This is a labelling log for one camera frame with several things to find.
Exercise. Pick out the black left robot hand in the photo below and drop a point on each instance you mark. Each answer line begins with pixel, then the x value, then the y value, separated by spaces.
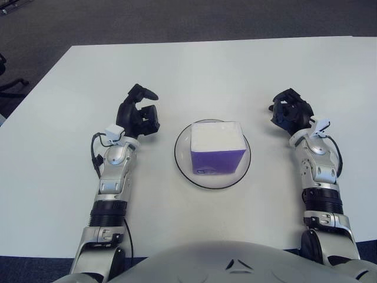
pixel 126 116

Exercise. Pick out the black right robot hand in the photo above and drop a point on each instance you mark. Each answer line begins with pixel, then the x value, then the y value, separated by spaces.
pixel 297 116

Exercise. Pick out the purple tissue paper pack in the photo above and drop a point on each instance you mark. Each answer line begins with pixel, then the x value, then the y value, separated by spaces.
pixel 218 160

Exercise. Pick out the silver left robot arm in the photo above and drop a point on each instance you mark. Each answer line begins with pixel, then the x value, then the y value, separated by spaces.
pixel 113 174

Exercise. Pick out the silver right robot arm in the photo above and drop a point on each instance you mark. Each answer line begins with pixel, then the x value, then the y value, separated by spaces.
pixel 318 165

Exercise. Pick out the white plate with black rim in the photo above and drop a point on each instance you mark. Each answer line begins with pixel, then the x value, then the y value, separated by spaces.
pixel 181 156

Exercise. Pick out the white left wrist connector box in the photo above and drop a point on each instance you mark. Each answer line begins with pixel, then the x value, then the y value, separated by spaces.
pixel 113 131

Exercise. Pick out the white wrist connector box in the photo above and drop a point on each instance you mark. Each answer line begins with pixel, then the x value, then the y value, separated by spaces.
pixel 113 131
pixel 321 126

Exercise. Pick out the white right wrist connector box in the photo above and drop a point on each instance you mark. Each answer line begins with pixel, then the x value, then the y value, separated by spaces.
pixel 321 126

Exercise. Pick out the black office chair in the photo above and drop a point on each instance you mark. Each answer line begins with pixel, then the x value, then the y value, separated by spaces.
pixel 11 84

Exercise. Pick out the grey robot torso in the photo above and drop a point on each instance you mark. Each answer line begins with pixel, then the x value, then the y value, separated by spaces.
pixel 206 265

